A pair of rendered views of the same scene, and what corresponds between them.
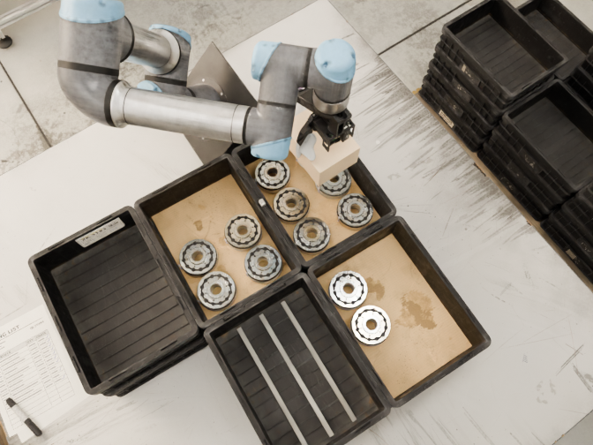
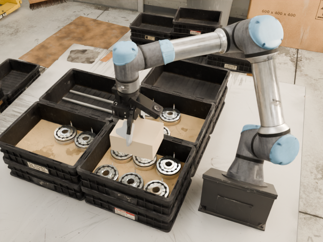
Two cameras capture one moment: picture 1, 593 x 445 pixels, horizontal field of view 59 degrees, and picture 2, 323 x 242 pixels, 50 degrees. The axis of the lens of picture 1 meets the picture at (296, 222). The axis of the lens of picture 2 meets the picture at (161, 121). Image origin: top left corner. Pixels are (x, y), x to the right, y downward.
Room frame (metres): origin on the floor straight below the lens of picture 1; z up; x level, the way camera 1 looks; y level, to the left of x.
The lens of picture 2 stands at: (1.41, -0.52, 1.98)
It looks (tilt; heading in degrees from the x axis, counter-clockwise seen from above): 42 degrees down; 144
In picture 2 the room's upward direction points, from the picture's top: straight up
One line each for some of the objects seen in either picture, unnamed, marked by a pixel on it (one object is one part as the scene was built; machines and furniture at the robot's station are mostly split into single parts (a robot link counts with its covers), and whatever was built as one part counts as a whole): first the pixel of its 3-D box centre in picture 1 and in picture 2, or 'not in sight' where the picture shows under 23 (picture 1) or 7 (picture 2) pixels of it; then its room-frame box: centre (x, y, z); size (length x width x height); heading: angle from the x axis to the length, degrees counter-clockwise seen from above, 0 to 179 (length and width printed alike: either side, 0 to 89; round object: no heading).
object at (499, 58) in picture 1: (484, 78); not in sight; (1.34, -0.79, 0.37); 0.40 x 0.30 x 0.45; 35
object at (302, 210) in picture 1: (291, 203); (144, 156); (0.56, 0.02, 0.86); 0.10 x 0.10 x 0.01
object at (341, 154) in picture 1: (319, 143); (137, 136); (0.63, -0.06, 1.08); 0.16 x 0.12 x 0.07; 35
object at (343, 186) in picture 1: (334, 178); (130, 182); (0.64, -0.11, 0.86); 0.10 x 0.10 x 0.01
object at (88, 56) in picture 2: not in sight; (82, 55); (-0.57, 0.26, 0.71); 0.22 x 0.19 x 0.01; 35
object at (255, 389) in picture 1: (295, 372); (91, 101); (0.10, 0.00, 0.87); 0.40 x 0.30 x 0.11; 32
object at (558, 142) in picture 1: (546, 153); not in sight; (1.02, -1.03, 0.31); 0.40 x 0.30 x 0.34; 35
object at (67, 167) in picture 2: (396, 305); (54, 133); (0.26, -0.25, 0.92); 0.40 x 0.30 x 0.02; 32
